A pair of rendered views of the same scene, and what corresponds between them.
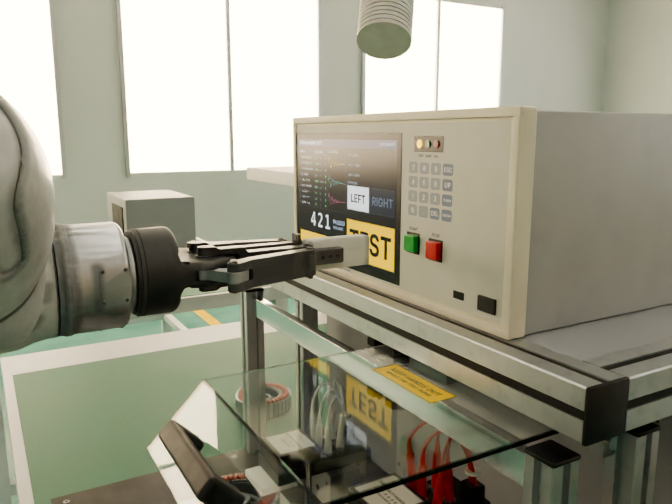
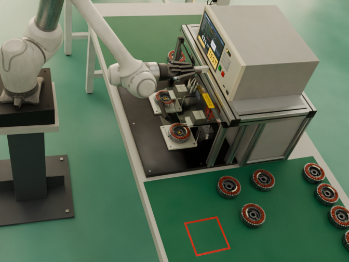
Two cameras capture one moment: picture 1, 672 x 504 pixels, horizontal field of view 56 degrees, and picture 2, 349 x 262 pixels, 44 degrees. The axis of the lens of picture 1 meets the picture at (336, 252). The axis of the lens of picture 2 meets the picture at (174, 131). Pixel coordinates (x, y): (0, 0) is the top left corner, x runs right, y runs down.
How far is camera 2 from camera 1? 1.42 m
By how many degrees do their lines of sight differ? 36
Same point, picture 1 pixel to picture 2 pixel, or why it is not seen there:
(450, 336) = (218, 95)
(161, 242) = (165, 70)
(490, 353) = (222, 104)
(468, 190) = (231, 69)
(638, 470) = (242, 130)
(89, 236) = (153, 69)
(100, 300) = not seen: hidden behind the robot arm
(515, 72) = not seen: outside the picture
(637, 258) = (266, 88)
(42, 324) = not seen: hidden behind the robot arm
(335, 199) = (209, 39)
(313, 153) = (207, 21)
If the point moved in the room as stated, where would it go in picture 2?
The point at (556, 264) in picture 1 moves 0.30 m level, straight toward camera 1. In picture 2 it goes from (243, 89) to (212, 128)
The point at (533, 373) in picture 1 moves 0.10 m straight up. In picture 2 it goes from (226, 112) to (233, 95)
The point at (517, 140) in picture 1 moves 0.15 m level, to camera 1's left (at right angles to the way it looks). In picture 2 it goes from (239, 70) to (204, 61)
